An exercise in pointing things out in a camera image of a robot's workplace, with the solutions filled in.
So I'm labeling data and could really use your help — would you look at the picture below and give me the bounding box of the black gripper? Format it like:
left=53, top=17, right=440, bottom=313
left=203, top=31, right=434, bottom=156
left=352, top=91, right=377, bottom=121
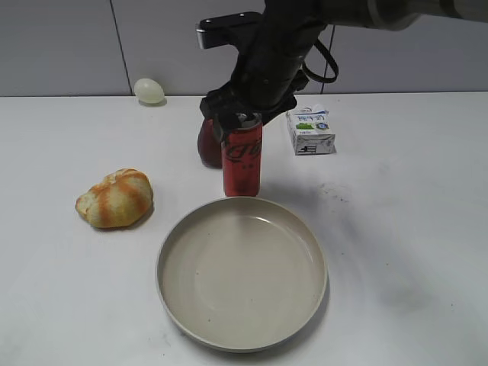
left=200, top=1, right=326, bottom=143

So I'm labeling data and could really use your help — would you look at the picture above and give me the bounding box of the red cola can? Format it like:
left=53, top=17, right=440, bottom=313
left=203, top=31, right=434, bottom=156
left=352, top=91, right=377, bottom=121
left=221, top=113, right=262, bottom=197

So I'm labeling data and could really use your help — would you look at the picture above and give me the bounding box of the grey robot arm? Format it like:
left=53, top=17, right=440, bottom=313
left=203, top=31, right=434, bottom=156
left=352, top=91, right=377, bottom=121
left=197, top=0, right=487, bottom=142

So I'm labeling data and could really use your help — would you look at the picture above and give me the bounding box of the beige round plate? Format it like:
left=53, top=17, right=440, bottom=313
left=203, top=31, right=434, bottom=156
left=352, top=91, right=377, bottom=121
left=156, top=197, right=328, bottom=353

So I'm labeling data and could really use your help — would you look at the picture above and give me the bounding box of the dark red wax apple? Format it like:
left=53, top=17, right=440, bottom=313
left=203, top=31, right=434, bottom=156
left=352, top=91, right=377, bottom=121
left=197, top=119, right=222, bottom=169

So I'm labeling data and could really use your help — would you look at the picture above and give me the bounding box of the pale green egg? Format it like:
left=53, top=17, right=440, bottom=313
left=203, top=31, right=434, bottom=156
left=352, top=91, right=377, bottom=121
left=133, top=79, right=165, bottom=104

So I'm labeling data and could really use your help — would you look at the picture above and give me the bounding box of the white milk carton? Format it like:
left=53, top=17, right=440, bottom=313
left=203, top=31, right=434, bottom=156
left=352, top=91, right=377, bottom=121
left=286, top=104, right=336, bottom=156

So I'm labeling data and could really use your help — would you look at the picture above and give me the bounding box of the orange striped bread roll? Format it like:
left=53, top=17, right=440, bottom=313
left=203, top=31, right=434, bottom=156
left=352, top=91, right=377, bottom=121
left=75, top=169, right=153, bottom=229

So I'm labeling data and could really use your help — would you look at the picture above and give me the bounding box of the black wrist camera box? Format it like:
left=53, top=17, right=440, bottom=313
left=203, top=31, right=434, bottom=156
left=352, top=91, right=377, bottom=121
left=196, top=11, right=262, bottom=53

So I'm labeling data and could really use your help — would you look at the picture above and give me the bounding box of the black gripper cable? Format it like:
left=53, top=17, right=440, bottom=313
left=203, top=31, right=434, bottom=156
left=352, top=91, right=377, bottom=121
left=300, top=24, right=339, bottom=85

